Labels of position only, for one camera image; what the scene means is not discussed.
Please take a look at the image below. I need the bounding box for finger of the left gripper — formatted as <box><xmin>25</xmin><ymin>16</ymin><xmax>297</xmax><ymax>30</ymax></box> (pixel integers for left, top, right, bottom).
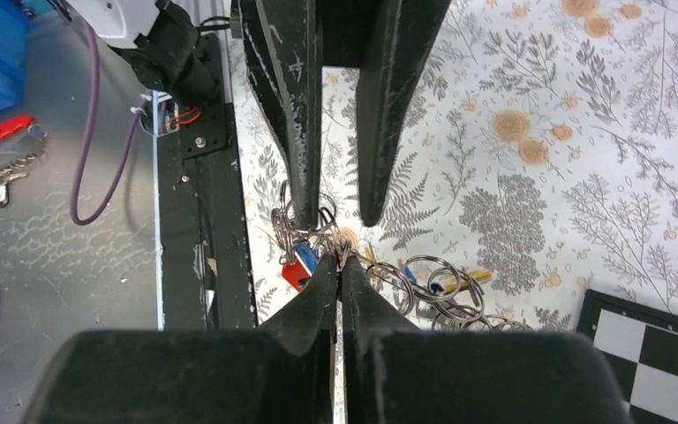
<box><xmin>356</xmin><ymin>0</ymin><xmax>450</xmax><ymax>227</ymax></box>
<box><xmin>237</xmin><ymin>0</ymin><xmax>322</xmax><ymax>230</ymax></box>

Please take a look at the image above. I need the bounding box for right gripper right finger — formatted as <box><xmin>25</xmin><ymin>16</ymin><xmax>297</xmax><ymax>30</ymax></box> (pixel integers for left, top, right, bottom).
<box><xmin>341</xmin><ymin>257</ymin><xmax>631</xmax><ymax>423</ymax></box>

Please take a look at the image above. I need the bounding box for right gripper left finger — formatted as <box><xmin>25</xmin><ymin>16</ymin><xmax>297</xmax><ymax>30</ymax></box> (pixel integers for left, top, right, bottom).
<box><xmin>22</xmin><ymin>254</ymin><xmax>337</xmax><ymax>423</ymax></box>

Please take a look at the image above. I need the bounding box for red key tag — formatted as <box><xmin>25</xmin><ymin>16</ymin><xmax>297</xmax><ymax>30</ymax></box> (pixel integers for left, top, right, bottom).
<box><xmin>282</xmin><ymin>261</ymin><xmax>311</xmax><ymax>292</ymax></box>

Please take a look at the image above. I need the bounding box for light blue key tag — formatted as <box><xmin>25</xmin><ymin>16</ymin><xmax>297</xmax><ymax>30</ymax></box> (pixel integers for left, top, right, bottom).
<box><xmin>403</xmin><ymin>266</ymin><xmax>418</xmax><ymax>285</ymax></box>

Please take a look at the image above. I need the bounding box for yellow key tag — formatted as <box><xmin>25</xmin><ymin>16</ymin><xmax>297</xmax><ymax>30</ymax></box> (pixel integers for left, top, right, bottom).
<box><xmin>443</xmin><ymin>269</ymin><xmax>493</xmax><ymax>292</ymax></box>

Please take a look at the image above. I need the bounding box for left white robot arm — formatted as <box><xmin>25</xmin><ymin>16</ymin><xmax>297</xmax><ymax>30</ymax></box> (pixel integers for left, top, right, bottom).
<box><xmin>72</xmin><ymin>1</ymin><xmax>449</xmax><ymax>230</ymax></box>

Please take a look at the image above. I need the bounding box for floral tablecloth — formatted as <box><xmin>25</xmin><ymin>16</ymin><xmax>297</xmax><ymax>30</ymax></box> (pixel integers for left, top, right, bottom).
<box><xmin>222</xmin><ymin>0</ymin><xmax>678</xmax><ymax>424</ymax></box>

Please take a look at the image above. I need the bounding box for black white chessboard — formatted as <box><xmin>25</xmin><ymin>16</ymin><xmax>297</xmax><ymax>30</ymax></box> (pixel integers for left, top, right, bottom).
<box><xmin>576</xmin><ymin>290</ymin><xmax>678</xmax><ymax>423</ymax></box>

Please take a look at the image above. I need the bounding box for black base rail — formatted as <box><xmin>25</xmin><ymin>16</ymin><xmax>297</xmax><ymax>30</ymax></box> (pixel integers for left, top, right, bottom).
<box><xmin>154</xmin><ymin>34</ymin><xmax>258</xmax><ymax>330</ymax></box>

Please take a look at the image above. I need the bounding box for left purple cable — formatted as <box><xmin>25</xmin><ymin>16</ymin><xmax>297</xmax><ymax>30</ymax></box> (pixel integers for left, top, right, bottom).
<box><xmin>68</xmin><ymin>20</ymin><xmax>153</xmax><ymax>227</ymax></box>

